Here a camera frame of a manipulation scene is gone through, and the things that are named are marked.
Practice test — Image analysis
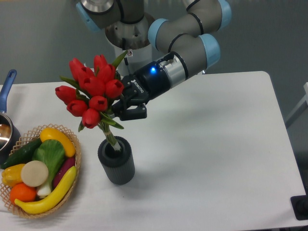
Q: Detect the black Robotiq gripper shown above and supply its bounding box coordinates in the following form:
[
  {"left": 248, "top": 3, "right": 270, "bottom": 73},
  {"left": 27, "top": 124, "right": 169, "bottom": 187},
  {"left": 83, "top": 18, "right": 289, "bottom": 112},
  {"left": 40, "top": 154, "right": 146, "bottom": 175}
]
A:
[{"left": 112, "top": 61, "right": 171, "bottom": 121}]

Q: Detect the red tulip bouquet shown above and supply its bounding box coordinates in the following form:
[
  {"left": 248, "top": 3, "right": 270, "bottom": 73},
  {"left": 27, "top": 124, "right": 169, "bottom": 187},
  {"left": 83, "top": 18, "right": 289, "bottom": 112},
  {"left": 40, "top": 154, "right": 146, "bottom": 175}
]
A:
[{"left": 55, "top": 51, "right": 127, "bottom": 151}]

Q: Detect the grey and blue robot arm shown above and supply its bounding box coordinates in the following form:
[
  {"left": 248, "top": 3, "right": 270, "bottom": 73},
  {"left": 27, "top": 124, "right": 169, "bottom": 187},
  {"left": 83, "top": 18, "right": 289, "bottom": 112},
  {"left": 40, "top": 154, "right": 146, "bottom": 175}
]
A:
[{"left": 76, "top": 0, "right": 232, "bottom": 121}]

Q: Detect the dark grey ribbed vase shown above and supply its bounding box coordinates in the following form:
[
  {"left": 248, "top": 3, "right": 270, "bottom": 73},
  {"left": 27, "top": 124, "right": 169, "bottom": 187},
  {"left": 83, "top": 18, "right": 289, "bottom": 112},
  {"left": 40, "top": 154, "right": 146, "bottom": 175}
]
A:
[{"left": 98, "top": 136, "right": 135, "bottom": 185}]

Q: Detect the yellow squash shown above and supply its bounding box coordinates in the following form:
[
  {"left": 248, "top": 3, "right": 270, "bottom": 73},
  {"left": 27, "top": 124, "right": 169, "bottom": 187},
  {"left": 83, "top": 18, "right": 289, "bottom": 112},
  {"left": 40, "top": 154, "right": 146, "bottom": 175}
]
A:
[{"left": 40, "top": 128, "right": 76, "bottom": 157}]

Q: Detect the purple sweet potato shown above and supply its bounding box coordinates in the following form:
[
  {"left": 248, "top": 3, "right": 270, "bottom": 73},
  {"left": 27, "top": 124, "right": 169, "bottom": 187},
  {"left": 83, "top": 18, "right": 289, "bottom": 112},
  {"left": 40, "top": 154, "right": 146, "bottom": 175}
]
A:
[{"left": 52, "top": 157, "right": 75, "bottom": 188}]

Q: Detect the green leafy bok choy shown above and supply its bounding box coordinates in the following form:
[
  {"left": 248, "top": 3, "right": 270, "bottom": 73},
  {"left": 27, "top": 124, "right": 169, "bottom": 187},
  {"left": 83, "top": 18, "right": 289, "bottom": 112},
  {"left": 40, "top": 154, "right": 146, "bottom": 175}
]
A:
[{"left": 32, "top": 140, "right": 65, "bottom": 198}]

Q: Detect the woven wicker basket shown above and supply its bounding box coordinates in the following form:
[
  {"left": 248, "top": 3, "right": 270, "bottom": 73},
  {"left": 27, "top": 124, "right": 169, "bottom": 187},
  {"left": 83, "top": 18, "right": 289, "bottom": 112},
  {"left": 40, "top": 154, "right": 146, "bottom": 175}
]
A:
[{"left": 0, "top": 124, "right": 81, "bottom": 218}]

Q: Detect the green cucumber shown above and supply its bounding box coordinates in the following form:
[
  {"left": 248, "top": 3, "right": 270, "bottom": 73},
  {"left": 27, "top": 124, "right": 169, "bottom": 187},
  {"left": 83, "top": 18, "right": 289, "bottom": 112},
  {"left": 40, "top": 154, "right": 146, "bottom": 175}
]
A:
[{"left": 0, "top": 139, "right": 42, "bottom": 169}]

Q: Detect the beige round disc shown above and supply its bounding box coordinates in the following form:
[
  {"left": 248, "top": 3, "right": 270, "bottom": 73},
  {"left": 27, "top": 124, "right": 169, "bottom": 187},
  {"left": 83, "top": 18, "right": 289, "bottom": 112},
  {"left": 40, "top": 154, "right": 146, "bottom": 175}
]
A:
[{"left": 21, "top": 160, "right": 49, "bottom": 187}]

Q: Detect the yellow bell pepper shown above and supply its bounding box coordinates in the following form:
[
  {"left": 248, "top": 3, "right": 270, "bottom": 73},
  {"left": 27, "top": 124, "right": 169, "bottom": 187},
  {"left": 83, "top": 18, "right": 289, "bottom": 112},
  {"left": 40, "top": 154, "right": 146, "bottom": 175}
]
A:
[{"left": 1, "top": 164, "right": 25, "bottom": 187}]

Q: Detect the orange fruit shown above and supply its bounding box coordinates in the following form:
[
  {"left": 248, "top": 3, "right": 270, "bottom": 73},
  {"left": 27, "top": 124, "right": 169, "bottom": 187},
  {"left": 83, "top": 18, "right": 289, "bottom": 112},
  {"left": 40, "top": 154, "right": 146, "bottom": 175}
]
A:
[{"left": 10, "top": 183, "right": 37, "bottom": 204}]

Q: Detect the yellow banana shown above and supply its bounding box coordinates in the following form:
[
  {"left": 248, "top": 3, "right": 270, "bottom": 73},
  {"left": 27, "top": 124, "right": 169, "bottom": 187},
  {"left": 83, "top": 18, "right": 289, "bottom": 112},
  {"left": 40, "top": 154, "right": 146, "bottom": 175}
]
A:
[{"left": 14, "top": 166, "right": 77, "bottom": 215}]

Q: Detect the black device at table edge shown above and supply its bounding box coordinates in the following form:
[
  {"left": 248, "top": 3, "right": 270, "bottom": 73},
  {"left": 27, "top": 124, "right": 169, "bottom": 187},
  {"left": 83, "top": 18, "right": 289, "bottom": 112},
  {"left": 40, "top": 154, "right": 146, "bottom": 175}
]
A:
[{"left": 290, "top": 195, "right": 308, "bottom": 220}]

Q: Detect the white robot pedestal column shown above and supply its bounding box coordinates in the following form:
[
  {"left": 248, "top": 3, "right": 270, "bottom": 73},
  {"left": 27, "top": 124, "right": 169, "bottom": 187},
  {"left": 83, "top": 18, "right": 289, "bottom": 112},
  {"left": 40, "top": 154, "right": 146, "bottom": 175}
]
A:
[{"left": 105, "top": 13, "right": 154, "bottom": 77}]

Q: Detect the blue handled saucepan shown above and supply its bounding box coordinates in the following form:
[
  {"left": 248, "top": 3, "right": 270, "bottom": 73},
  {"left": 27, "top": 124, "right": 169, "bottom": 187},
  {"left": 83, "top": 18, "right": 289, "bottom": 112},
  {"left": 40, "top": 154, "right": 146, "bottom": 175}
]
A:
[{"left": 0, "top": 69, "right": 20, "bottom": 164}]

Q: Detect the white frame at right edge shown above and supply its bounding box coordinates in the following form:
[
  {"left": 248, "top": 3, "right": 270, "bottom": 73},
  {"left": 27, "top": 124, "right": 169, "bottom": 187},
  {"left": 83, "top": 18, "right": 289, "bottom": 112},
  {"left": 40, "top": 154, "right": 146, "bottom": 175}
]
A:
[{"left": 285, "top": 82, "right": 308, "bottom": 129}]

